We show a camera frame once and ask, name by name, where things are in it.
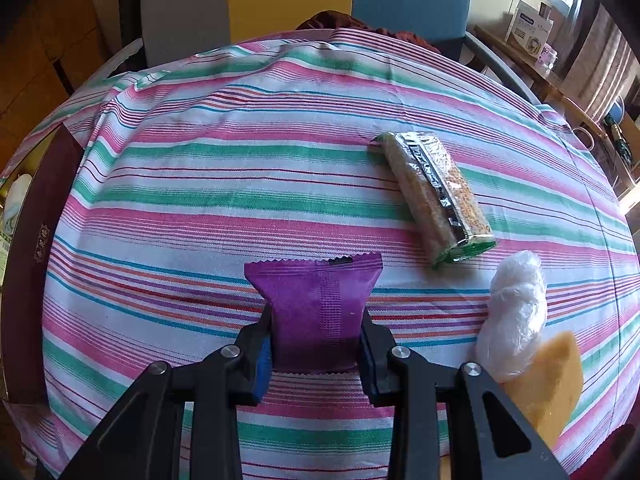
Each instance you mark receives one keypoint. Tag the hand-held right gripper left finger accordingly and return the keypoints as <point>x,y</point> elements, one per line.
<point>260,365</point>

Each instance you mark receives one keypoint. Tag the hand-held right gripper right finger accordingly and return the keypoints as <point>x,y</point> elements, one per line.
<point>367,365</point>

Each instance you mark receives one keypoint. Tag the purple snack packet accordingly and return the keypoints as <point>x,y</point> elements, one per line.
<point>315,310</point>

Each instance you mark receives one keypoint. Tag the maroon storage box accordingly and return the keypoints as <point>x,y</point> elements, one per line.
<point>40,260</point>

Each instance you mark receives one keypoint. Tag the crumpled white plastic bag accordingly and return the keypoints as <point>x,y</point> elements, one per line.
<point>515,310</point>

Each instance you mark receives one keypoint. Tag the clear cracker bar packet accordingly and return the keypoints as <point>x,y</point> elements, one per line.
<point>435,195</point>

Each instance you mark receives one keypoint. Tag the yellow sponge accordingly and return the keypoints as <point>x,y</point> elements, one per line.
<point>550,385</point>

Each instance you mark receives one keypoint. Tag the dark red cloth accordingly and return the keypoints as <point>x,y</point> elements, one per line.
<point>610,455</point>

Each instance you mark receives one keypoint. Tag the wooden side desk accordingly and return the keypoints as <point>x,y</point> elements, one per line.
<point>525,65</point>

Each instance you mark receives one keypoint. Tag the red-brown cloth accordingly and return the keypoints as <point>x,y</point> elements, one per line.
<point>340,22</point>

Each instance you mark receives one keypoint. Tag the small pink jar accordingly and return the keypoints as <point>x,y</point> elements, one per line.
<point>546,57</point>

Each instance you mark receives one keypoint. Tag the white printed carton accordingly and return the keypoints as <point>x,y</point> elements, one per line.
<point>525,30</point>

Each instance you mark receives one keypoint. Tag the striped hanging fabric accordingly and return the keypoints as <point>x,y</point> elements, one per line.
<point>595,70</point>

